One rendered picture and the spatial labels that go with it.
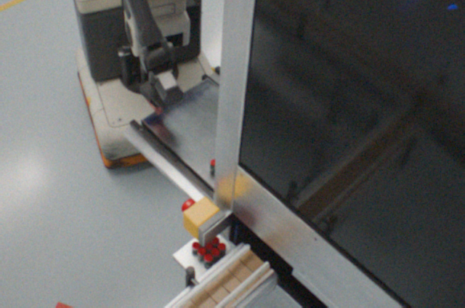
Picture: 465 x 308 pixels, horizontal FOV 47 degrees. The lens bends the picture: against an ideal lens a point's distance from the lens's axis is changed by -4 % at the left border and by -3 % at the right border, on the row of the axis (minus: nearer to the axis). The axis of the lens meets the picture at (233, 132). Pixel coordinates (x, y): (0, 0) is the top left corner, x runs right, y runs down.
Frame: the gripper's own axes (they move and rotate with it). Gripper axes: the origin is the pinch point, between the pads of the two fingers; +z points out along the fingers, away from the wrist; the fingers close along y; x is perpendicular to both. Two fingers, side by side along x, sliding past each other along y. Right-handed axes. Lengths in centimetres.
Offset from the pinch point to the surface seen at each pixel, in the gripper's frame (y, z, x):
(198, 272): 45, 0, -24
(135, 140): 2.0, 3.0, -10.6
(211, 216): 40.1, -14.8, -17.3
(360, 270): 74, -35, -12
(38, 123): -93, 98, -5
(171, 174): 17.9, 1.8, -10.5
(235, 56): 36, -61, -12
